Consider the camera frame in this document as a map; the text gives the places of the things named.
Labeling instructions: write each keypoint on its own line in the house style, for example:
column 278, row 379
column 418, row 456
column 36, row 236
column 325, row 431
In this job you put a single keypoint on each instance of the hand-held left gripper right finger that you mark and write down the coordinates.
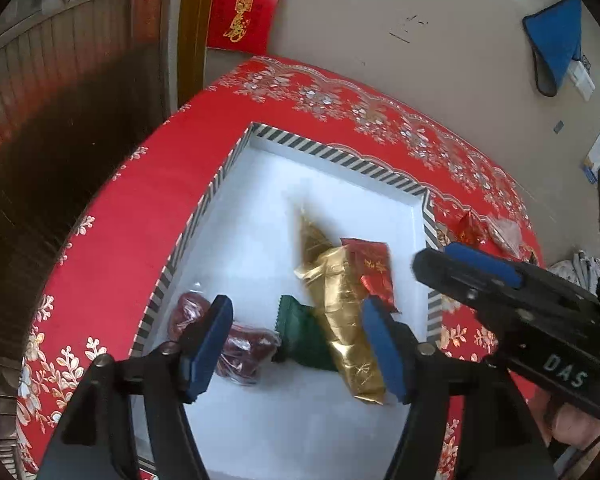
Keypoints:
column 384, row 350

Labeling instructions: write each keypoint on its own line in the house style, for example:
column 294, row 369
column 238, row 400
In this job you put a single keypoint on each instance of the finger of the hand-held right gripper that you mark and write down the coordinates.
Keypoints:
column 485, row 265
column 445, row 280

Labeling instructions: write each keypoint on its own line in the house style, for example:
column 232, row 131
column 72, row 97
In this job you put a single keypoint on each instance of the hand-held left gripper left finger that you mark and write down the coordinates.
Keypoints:
column 206, row 355

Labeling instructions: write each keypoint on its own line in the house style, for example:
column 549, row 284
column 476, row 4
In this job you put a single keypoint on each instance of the gold foil snack packet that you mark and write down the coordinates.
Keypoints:
column 340, row 300

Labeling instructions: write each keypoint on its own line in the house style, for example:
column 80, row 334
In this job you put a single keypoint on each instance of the striped cardboard box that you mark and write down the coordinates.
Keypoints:
column 260, row 210

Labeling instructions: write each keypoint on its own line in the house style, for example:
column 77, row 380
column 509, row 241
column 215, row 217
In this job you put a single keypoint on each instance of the person's right hand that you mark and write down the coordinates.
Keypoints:
column 575, row 425

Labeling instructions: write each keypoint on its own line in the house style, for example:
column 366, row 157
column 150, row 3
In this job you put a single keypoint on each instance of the clear plastic snack packet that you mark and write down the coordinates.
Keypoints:
column 505, row 232

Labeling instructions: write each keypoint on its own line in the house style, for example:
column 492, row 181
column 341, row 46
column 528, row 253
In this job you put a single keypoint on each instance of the small red candy packet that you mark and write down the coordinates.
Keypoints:
column 469, row 227

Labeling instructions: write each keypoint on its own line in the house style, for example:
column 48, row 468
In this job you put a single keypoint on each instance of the clear packet of red dates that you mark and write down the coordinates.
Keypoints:
column 187, row 310
column 247, row 350

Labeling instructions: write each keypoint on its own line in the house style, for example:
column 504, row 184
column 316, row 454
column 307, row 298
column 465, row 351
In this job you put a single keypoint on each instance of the red snack packet gold print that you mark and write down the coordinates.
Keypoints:
column 375, row 270

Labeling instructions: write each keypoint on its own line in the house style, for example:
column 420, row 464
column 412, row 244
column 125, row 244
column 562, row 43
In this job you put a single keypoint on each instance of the white patterned cloth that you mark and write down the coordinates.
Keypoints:
column 575, row 270

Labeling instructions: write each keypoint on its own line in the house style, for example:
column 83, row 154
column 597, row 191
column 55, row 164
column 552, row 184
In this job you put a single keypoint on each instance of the green snack packet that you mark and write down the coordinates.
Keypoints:
column 300, row 330

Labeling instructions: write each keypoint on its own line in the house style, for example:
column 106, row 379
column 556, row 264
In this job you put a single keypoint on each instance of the red floral tablecloth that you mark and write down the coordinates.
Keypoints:
column 190, row 125

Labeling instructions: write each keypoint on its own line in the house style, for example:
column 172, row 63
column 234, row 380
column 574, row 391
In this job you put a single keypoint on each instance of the blue hanging bag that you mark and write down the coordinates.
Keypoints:
column 557, row 35

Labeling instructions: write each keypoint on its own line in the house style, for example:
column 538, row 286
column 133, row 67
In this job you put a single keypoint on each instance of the brown wooden door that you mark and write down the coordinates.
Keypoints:
column 55, row 110

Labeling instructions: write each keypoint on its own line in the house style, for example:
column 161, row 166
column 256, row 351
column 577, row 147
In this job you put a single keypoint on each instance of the white wall socket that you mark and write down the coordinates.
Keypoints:
column 582, row 77

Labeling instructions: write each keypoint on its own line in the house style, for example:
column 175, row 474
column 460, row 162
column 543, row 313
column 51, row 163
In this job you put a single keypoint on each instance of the golden wooden door frame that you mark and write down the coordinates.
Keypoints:
column 195, row 25

